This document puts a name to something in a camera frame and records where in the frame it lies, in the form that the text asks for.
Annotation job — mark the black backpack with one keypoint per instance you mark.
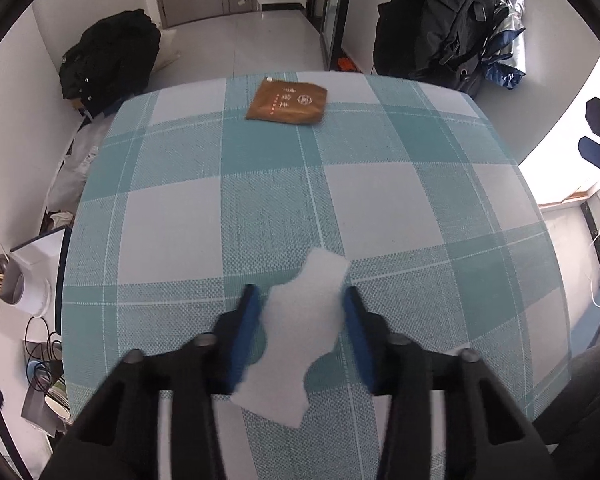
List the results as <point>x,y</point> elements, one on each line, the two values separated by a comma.
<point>430,25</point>

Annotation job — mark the white box with blue side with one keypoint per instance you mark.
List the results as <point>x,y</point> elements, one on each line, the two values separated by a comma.
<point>42,250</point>

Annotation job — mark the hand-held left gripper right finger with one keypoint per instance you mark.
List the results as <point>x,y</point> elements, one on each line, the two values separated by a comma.
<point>357,340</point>

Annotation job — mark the orange and black object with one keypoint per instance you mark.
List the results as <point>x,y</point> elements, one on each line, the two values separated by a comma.
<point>346,64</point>

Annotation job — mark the cream cloth bag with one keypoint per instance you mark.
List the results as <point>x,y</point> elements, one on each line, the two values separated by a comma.
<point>167,47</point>

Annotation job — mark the black jacket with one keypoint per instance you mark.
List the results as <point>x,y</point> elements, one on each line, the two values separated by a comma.
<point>110,60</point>

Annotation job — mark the dark brown sachet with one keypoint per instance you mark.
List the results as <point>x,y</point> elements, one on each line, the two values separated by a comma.
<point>285,102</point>

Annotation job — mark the blue round container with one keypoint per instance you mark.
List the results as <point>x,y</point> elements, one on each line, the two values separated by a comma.
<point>37,372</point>

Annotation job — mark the black framed glass door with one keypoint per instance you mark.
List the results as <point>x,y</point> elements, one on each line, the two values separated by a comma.
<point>337,10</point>

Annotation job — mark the grey box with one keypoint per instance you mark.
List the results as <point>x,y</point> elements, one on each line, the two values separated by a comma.
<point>35,412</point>

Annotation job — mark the paper bowl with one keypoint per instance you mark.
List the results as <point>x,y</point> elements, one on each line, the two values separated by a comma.
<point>57,402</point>

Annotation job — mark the silver folded umbrella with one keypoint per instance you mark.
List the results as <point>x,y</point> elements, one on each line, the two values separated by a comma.
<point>512,25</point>

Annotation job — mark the white chopstick holder cup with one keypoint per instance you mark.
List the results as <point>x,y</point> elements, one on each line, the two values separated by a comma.
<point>30,290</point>

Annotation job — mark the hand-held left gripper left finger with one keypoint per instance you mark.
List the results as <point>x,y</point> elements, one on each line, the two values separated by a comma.
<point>245,330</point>

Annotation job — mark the white foam piece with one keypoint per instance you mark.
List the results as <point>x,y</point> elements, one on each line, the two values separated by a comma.
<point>300,320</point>

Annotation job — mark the grey plastic parcel bag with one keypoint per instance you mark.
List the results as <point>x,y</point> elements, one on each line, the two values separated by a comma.
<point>75,175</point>

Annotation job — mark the person's dark trousers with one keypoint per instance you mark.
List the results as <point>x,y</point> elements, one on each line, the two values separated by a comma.
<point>590,395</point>

